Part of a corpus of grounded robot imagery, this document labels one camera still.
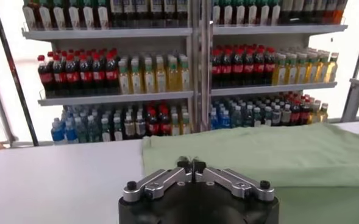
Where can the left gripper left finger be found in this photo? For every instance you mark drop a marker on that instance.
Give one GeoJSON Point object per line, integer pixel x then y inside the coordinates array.
{"type": "Point", "coordinates": [164, 179]}

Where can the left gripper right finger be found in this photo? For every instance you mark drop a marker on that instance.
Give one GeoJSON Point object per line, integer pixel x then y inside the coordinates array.
{"type": "Point", "coordinates": [228, 181]}

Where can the light green polo shirt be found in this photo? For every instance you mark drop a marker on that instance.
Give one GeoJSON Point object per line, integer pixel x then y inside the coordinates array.
{"type": "Point", "coordinates": [258, 152]}

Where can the small yellow juice bottle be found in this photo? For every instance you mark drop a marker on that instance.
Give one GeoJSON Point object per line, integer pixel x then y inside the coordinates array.
{"type": "Point", "coordinates": [185, 124]}
{"type": "Point", "coordinates": [175, 127]}
{"type": "Point", "coordinates": [314, 113]}
{"type": "Point", "coordinates": [323, 112]}

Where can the small red cap cola bottle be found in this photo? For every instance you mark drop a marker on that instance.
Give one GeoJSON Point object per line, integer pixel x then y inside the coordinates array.
{"type": "Point", "coordinates": [152, 125]}
{"type": "Point", "coordinates": [304, 113]}
{"type": "Point", "coordinates": [165, 124]}
{"type": "Point", "coordinates": [295, 114]}

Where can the small dark tea bottle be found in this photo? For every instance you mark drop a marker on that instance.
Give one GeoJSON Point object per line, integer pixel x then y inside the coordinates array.
{"type": "Point", "coordinates": [118, 131]}
{"type": "Point", "coordinates": [130, 128]}
{"type": "Point", "coordinates": [286, 115]}
{"type": "Point", "coordinates": [276, 115]}
{"type": "Point", "coordinates": [267, 116]}
{"type": "Point", "coordinates": [105, 131]}
{"type": "Point", "coordinates": [257, 117]}
{"type": "Point", "coordinates": [140, 126]}

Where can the blue label water bottle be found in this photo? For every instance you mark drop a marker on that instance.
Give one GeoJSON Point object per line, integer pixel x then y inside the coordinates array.
{"type": "Point", "coordinates": [214, 120]}
{"type": "Point", "coordinates": [58, 134]}
{"type": "Point", "coordinates": [71, 133]}
{"type": "Point", "coordinates": [225, 119]}

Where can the green tinted clear bottle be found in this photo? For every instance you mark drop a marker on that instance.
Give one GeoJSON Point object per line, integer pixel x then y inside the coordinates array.
{"type": "Point", "coordinates": [81, 131]}
{"type": "Point", "coordinates": [93, 131]}
{"type": "Point", "coordinates": [236, 118]}
{"type": "Point", "coordinates": [247, 117]}

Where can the yellow juice green cap bottle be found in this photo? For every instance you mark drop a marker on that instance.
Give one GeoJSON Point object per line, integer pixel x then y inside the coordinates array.
{"type": "Point", "coordinates": [172, 78]}
{"type": "Point", "coordinates": [301, 72]}
{"type": "Point", "coordinates": [291, 73]}
{"type": "Point", "coordinates": [160, 79]}
{"type": "Point", "coordinates": [279, 73]}
{"type": "Point", "coordinates": [311, 72]}
{"type": "Point", "coordinates": [136, 80]}
{"type": "Point", "coordinates": [184, 78]}
{"type": "Point", "coordinates": [124, 80]}
{"type": "Point", "coordinates": [149, 79]}
{"type": "Point", "coordinates": [321, 71]}
{"type": "Point", "coordinates": [331, 70]}

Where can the green cap white label bottle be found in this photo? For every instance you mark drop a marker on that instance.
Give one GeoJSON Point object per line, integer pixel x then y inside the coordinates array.
{"type": "Point", "coordinates": [45, 16]}
{"type": "Point", "coordinates": [275, 13]}
{"type": "Point", "coordinates": [74, 16]}
{"type": "Point", "coordinates": [59, 16]}
{"type": "Point", "coordinates": [228, 13]}
{"type": "Point", "coordinates": [264, 13]}
{"type": "Point", "coordinates": [252, 13]}
{"type": "Point", "coordinates": [29, 16]}
{"type": "Point", "coordinates": [240, 13]}
{"type": "Point", "coordinates": [216, 13]}
{"type": "Point", "coordinates": [103, 16]}
{"type": "Point", "coordinates": [88, 16]}

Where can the dark bottle beige label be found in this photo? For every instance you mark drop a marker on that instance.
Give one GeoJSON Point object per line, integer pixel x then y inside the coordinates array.
{"type": "Point", "coordinates": [297, 10]}
{"type": "Point", "coordinates": [286, 10]}

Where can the red drink white cap bottle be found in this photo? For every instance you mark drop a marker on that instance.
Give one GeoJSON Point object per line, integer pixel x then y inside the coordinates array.
{"type": "Point", "coordinates": [339, 12]}

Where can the grey metal frame side table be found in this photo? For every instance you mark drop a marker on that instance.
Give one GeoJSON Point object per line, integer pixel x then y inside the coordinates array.
{"type": "Point", "coordinates": [351, 100]}

